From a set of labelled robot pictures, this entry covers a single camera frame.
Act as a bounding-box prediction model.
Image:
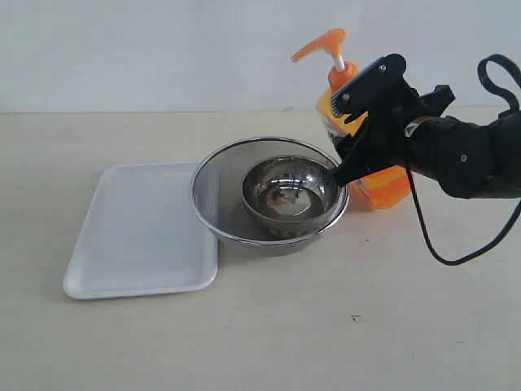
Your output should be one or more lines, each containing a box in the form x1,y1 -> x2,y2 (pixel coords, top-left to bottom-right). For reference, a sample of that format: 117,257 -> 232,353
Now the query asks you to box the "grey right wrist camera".
330,53 -> 406,118

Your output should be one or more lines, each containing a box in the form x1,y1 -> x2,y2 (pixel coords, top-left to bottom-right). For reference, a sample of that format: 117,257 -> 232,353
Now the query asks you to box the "orange pump soap bottle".
291,28 -> 410,209

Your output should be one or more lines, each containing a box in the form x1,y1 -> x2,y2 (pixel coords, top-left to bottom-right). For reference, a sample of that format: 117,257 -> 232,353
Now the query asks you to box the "white rectangular plastic tray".
63,162 -> 218,300

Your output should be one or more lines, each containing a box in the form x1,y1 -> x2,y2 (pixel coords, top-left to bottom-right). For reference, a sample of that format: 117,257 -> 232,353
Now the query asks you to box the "black right camera cable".
405,54 -> 521,267

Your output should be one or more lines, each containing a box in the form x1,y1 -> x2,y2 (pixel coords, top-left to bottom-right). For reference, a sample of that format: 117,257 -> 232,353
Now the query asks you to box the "small stainless steel bowl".
241,155 -> 348,235

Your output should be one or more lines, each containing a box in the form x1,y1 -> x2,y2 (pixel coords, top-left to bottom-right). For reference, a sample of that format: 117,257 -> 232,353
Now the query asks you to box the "steel mesh strainer basket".
190,136 -> 349,257

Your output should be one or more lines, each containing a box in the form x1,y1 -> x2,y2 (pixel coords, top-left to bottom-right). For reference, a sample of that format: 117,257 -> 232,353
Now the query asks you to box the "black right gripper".
331,80 -> 444,186

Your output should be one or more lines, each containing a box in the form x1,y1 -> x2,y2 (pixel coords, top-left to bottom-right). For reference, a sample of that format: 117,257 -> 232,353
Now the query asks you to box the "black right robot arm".
331,80 -> 520,199

